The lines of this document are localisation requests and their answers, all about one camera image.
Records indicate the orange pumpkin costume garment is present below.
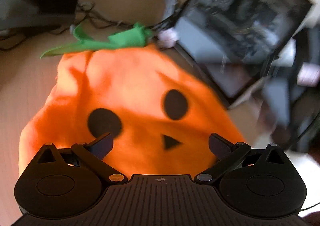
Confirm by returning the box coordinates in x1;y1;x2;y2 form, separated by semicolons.
18;24;243;177

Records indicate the glass-sided computer case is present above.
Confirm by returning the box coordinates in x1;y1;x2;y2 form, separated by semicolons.
174;0;312;106

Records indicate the white cable knot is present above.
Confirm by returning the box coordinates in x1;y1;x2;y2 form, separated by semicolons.
157;28;179;49

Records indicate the black cable bundle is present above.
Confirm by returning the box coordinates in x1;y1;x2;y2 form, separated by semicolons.
0;2;181;52

